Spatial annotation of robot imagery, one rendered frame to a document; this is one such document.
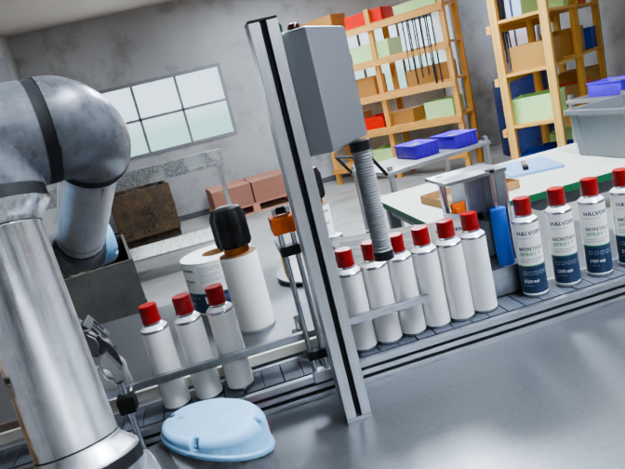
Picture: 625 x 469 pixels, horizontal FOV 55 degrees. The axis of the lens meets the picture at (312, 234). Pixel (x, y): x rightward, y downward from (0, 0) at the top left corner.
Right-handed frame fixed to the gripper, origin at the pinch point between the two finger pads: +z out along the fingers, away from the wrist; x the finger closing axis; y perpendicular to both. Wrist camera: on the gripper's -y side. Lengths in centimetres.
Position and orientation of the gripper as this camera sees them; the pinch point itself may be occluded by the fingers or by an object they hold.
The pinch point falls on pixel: (126, 388)
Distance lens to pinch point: 118.5
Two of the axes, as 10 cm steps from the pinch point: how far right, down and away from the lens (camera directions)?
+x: -7.1, 7.1, -0.1
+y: -1.9, -1.9, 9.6
